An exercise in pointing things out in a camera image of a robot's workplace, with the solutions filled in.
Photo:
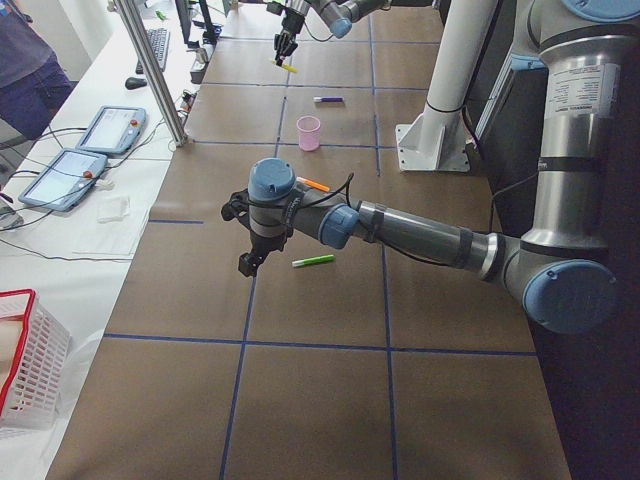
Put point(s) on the green highlighter pen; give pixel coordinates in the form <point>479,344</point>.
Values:
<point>311,261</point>

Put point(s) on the aluminium frame post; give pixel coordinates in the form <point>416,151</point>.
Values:
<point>133,24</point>

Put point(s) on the white pillar with base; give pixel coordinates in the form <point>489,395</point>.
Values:
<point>436,140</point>

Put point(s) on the black keyboard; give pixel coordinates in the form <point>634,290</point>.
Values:
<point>159,41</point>

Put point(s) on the upper teach pendant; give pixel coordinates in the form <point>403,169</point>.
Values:
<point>113,130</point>

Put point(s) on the person in blue clothes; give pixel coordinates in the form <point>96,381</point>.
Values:
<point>33,84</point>

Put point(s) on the white folded cloth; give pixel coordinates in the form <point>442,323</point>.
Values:
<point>113,209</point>

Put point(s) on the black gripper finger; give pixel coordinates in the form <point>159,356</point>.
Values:
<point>280,58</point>
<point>249,262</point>

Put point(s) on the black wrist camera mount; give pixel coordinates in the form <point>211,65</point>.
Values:
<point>237,208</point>

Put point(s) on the purple highlighter pen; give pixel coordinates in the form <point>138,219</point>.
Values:
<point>326,100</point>

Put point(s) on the teach pendant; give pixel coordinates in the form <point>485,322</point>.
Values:
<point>113,130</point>
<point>64,182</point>

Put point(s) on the orange highlighter pen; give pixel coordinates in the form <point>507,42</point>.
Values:
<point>315,184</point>

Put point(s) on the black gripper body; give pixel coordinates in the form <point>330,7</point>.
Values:
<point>288,27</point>
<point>265,244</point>

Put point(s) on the red white plastic basket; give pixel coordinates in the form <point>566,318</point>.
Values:
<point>34,348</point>

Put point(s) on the black computer mouse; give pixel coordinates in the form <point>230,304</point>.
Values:
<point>133,83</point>

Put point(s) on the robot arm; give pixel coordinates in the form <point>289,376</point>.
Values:
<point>553,269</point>
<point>338,16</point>

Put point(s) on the lower teach pendant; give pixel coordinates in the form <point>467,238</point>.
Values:
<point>64,182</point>

